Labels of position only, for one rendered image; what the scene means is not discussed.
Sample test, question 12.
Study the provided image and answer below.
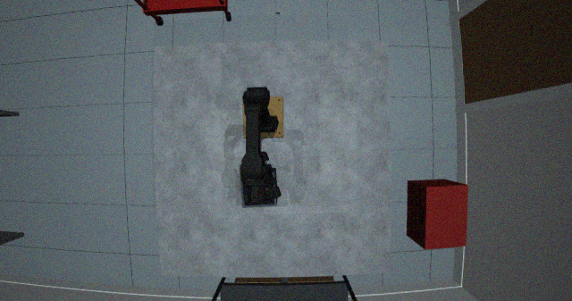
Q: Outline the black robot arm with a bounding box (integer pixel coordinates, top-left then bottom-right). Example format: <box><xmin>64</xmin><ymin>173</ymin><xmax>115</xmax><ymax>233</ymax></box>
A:
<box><xmin>240</xmin><ymin>87</ymin><xmax>279</xmax><ymax>204</ymax></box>

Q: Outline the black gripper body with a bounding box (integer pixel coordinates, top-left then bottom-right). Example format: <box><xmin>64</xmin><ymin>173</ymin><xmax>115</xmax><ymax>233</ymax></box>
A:
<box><xmin>261</xmin><ymin>151</ymin><xmax>282</xmax><ymax>201</ymax></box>

